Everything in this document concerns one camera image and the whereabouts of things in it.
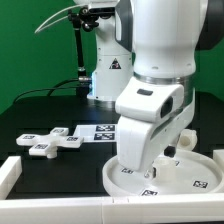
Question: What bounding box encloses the white front fence rail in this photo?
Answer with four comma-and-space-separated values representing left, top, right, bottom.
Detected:
0, 193, 224, 224

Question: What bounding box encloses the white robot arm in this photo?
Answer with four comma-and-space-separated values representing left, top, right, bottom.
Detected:
80, 0, 222, 178

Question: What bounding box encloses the white left fence block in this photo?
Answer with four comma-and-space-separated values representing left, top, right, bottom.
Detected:
0, 156, 22, 200

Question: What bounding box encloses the white fence block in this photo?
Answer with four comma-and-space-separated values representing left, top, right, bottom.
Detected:
0, 156, 22, 200
213, 149, 224, 169

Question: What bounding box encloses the black cable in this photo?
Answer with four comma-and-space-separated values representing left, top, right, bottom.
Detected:
13, 78, 88, 104

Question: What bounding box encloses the white cross-shaped table base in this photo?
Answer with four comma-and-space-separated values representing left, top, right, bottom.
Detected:
16, 127, 84, 159

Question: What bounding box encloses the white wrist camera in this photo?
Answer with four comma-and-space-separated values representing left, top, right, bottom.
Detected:
115, 77, 184, 123

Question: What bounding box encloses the white cable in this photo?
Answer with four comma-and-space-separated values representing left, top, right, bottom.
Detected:
34, 3, 88, 35

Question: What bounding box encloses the white right fence block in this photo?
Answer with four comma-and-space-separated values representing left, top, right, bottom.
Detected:
213, 149, 224, 169

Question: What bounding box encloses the white round table top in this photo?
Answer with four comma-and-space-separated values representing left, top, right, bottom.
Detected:
102, 149, 224, 197

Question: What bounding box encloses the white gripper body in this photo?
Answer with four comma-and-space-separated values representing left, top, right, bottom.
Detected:
117, 97, 195, 172

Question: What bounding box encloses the white marker tag plate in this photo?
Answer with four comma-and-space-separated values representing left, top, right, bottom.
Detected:
74, 124, 116, 143

